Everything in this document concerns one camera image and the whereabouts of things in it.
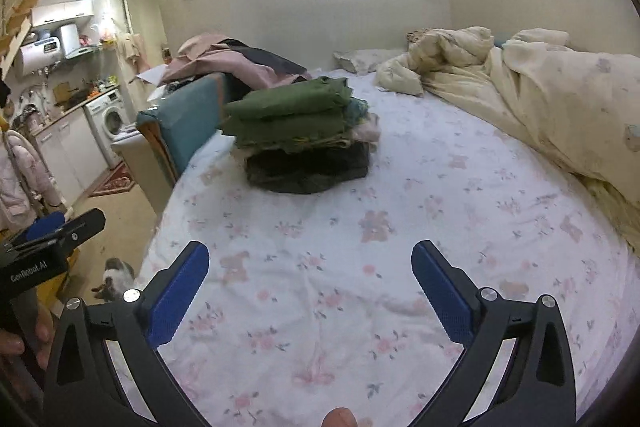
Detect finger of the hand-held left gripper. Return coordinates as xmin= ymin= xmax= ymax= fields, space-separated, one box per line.
xmin=22 ymin=211 xmax=67 ymax=244
xmin=50 ymin=208 xmax=107 ymax=259

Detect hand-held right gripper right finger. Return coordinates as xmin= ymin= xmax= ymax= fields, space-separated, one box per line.
xmin=411 ymin=240 xmax=578 ymax=427

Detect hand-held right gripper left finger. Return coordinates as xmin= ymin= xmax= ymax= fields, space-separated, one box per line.
xmin=42 ymin=241 xmax=213 ymax=427

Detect green pants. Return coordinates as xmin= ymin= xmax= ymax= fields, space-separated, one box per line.
xmin=220 ymin=76 xmax=355 ymax=152

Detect person's left hand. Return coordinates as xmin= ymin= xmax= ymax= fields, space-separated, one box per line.
xmin=0 ymin=297 xmax=56 ymax=370

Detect person's right hand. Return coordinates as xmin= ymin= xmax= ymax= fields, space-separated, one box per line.
xmin=322 ymin=408 xmax=358 ymax=427

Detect red patterned rug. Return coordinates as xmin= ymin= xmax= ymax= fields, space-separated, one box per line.
xmin=87 ymin=162 xmax=136 ymax=198

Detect grey and white cat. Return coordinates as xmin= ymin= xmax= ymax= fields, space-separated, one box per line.
xmin=91 ymin=257 xmax=136 ymax=303

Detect white kitchen cabinet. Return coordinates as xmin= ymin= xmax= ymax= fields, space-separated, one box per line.
xmin=32 ymin=109 xmax=108 ymax=208

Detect white storage box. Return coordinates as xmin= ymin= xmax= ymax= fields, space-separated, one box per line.
xmin=111 ymin=129 xmax=173 ymax=215

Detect bed with floral sheet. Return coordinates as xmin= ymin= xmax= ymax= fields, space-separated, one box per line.
xmin=132 ymin=68 xmax=640 ymax=427

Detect white washing machine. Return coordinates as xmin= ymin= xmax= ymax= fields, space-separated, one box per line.
xmin=84 ymin=89 xmax=128 ymax=168

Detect blue sofa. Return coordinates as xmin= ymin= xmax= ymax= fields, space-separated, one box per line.
xmin=136 ymin=72 xmax=236 ymax=185

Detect white paper sheet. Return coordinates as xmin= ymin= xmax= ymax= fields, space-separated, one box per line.
xmin=134 ymin=66 xmax=168 ymax=85

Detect white water heater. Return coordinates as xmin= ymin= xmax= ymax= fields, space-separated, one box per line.
xmin=12 ymin=37 xmax=63 ymax=80

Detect dark folded garment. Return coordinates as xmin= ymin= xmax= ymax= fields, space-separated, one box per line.
xmin=244 ymin=141 xmax=372 ymax=195

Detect hanging towels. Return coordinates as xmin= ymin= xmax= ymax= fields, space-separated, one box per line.
xmin=116 ymin=32 xmax=146 ymax=64

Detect range hood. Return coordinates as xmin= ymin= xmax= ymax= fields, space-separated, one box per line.
xmin=59 ymin=23 xmax=101 ymax=59

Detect wooden staircase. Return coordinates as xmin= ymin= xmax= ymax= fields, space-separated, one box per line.
xmin=0 ymin=0 xmax=43 ymax=68

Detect pink clothes pile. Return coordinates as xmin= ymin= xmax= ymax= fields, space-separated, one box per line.
xmin=161 ymin=33 xmax=306 ymax=90

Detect cream bear print quilt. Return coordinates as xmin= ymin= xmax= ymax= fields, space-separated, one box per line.
xmin=375 ymin=26 xmax=640 ymax=258

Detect floral pillow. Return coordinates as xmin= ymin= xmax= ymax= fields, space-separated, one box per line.
xmin=334 ymin=49 xmax=406 ymax=74

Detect dark grey garment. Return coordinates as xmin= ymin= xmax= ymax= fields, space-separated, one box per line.
xmin=220 ymin=38 xmax=307 ymax=78

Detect white wall cabinet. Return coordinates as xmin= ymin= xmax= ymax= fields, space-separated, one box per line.
xmin=31 ymin=0 xmax=95 ymax=28

